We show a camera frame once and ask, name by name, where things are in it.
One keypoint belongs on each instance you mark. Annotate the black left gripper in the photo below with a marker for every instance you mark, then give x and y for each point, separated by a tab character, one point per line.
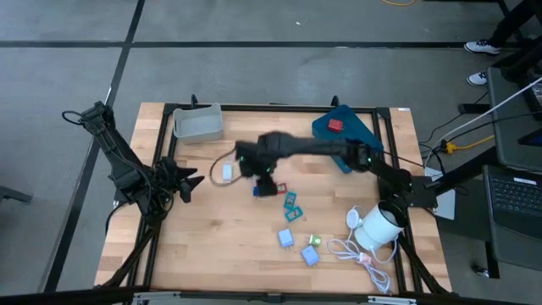
173	178

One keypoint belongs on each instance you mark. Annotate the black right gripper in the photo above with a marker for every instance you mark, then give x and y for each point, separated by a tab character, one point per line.
266	184

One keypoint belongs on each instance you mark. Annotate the teal digital clock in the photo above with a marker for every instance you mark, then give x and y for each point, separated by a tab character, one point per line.
293	214
290	200

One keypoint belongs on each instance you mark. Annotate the light blue rectangular box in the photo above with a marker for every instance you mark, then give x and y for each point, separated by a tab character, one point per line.
228	172

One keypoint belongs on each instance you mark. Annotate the light blue wall charger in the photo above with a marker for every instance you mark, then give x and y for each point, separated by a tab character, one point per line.
285	238
310	255

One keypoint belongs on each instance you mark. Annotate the red wall charger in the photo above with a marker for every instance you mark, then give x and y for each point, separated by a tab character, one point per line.
335	125

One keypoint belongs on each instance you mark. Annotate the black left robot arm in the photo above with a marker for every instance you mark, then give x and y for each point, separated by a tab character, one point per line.
118	156

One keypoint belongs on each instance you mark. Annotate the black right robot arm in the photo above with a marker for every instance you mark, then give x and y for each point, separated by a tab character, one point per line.
317	147

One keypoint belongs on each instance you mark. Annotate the red digital clock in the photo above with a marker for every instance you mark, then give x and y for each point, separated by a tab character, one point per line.
282	188

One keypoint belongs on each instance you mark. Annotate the grey plastic bin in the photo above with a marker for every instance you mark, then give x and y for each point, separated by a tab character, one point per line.
198	125

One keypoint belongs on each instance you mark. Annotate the small green cube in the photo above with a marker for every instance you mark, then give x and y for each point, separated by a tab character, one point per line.
315	240

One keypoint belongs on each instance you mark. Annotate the white round charging puck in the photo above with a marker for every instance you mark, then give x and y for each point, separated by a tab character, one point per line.
353	218

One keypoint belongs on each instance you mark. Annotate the teal blue bin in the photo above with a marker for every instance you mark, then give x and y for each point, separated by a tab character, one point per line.
355	127

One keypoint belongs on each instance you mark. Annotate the white cylindrical container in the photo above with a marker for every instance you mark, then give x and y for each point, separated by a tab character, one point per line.
374	229

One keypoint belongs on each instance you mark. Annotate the black overhead rig beam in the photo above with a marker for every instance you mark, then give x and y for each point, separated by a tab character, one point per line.
63	297

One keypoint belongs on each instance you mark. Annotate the black chair leg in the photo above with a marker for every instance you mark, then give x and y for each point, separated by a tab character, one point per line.
14	195

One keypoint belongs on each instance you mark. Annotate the white flat box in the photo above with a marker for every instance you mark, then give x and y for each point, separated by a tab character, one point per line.
446	207

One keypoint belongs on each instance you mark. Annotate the black stand foot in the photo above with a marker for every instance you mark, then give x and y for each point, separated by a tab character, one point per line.
472	108

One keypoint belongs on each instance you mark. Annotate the black caster wheel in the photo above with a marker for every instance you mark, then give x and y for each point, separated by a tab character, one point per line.
482	271

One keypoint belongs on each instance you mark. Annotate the dark laptop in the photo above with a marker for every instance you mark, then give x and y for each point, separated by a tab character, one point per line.
514	195

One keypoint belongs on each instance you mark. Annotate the dark grey side desk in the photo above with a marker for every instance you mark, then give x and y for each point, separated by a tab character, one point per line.
508	127

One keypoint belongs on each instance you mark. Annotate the person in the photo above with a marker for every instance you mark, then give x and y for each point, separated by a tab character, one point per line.
482	47

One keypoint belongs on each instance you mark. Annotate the black frame clamp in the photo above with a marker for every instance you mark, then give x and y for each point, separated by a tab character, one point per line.
335	101
194	101

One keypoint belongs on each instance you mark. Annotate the black metal table frame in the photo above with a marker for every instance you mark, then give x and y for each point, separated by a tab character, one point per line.
275	107

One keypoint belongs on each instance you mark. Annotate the silver metal bracket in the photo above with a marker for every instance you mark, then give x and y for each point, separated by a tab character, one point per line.
156	296
391	300

